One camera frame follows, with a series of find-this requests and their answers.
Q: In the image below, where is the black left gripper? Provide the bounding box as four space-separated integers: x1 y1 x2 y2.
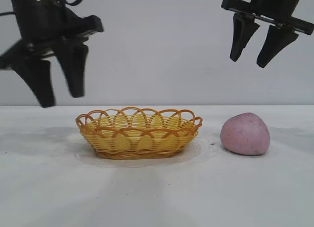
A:
0 0 104 108

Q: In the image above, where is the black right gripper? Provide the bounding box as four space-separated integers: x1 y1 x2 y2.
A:
220 0 314 68

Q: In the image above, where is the yellow woven plastic basket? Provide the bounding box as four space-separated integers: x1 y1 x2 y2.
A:
75 106 204 161

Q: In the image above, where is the clear plastic saucer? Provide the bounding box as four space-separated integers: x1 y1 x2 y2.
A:
74 138 202 168

